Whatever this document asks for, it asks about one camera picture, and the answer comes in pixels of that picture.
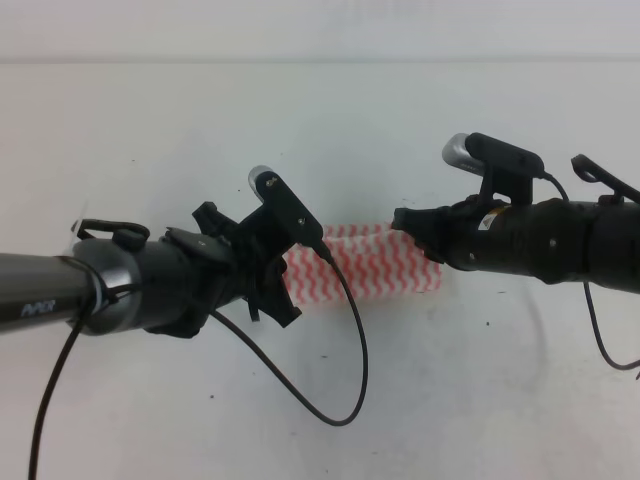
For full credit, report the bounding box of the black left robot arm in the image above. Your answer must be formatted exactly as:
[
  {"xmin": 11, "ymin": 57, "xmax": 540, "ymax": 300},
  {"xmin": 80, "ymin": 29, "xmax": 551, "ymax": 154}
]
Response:
[{"xmin": 1, "ymin": 202, "xmax": 301, "ymax": 339}]

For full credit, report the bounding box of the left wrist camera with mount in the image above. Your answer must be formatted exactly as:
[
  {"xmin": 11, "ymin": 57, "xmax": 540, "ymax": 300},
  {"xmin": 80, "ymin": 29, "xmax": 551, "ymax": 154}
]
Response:
[{"xmin": 248, "ymin": 165, "xmax": 323, "ymax": 252}]

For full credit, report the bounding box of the black right camera cable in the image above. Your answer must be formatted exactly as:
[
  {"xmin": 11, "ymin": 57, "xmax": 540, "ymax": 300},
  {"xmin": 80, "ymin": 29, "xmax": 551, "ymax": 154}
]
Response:
[{"xmin": 542, "ymin": 154, "xmax": 640, "ymax": 371}]

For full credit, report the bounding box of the black camera cable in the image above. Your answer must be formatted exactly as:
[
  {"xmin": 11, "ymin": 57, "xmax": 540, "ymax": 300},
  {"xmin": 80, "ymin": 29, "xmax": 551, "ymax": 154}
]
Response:
[
  {"xmin": 542, "ymin": 154, "xmax": 640, "ymax": 371},
  {"xmin": 24, "ymin": 239, "xmax": 369, "ymax": 480}
]

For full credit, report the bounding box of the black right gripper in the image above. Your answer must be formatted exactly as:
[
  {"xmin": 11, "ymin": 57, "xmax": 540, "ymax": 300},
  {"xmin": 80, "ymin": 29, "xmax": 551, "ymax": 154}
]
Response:
[{"xmin": 391, "ymin": 196, "xmax": 515, "ymax": 270}]

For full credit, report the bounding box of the pink white wavy towel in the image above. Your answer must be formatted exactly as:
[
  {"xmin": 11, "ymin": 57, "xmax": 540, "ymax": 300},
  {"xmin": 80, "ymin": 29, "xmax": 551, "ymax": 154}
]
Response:
[{"xmin": 284, "ymin": 223, "xmax": 442, "ymax": 305}]

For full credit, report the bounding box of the black left camera cable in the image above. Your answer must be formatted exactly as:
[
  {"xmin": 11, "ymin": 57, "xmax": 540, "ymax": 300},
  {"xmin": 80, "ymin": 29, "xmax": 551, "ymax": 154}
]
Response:
[{"xmin": 24, "ymin": 239, "xmax": 369, "ymax": 480}]

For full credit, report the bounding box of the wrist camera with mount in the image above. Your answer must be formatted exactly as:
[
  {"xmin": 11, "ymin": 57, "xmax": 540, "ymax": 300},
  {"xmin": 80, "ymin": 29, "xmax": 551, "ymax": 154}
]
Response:
[
  {"xmin": 248, "ymin": 165, "xmax": 323, "ymax": 252},
  {"xmin": 442, "ymin": 133, "xmax": 546, "ymax": 206}
]

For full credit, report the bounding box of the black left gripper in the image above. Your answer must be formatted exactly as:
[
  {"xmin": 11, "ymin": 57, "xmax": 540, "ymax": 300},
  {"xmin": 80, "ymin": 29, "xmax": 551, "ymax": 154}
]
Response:
[{"xmin": 193, "ymin": 202, "xmax": 301, "ymax": 328}]

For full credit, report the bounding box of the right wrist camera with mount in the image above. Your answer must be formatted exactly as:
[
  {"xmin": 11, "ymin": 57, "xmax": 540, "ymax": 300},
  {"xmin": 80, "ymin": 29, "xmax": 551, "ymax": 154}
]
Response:
[{"xmin": 442, "ymin": 133, "xmax": 546, "ymax": 206}]

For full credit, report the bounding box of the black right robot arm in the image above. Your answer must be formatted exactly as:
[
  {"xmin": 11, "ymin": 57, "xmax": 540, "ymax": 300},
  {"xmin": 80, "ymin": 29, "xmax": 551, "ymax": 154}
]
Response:
[{"xmin": 392, "ymin": 195, "xmax": 639, "ymax": 293}]

